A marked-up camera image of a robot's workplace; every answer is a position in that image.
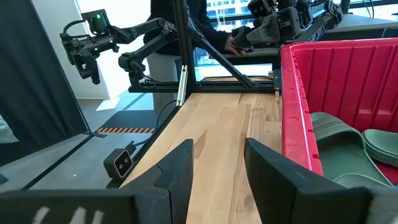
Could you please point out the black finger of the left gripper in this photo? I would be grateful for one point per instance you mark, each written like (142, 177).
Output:
(91, 73)

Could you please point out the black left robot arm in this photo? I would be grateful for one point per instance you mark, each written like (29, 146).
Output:
(149, 26)

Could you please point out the orange black hazard strip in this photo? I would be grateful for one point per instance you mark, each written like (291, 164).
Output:
(124, 130)

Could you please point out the black table-level camera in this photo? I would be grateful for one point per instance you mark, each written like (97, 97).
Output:
(119, 163)

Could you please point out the black floor mat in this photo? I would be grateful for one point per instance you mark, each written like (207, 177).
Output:
(130, 119)

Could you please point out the red plastic bin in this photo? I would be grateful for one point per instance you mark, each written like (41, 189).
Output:
(342, 77)

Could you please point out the white desk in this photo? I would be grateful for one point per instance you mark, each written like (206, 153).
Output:
(367, 23)

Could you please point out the black grey robot equipment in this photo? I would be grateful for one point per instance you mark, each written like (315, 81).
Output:
(280, 25)

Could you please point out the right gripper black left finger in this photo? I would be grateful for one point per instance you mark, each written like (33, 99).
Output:
(177, 174)

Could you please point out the pale cushion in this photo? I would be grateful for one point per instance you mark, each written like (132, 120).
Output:
(6, 130)

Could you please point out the person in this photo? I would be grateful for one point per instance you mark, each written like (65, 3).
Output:
(161, 7)

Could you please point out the green rubber slide sandal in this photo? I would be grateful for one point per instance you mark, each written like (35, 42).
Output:
(339, 155)
(384, 144)

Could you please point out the person's hand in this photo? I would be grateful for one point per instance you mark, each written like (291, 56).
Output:
(231, 46)

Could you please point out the white metal bracket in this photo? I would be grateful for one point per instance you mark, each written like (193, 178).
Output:
(182, 87)

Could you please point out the black curtain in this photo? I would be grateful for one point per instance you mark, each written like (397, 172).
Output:
(31, 77)

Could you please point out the black aluminium frame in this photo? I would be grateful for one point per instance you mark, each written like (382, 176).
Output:
(183, 37)

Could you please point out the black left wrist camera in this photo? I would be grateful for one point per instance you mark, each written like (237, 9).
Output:
(96, 20)

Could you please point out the person's forearm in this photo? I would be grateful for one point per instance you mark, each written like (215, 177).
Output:
(214, 35)

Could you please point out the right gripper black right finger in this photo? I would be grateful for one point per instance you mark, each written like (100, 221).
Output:
(280, 193)

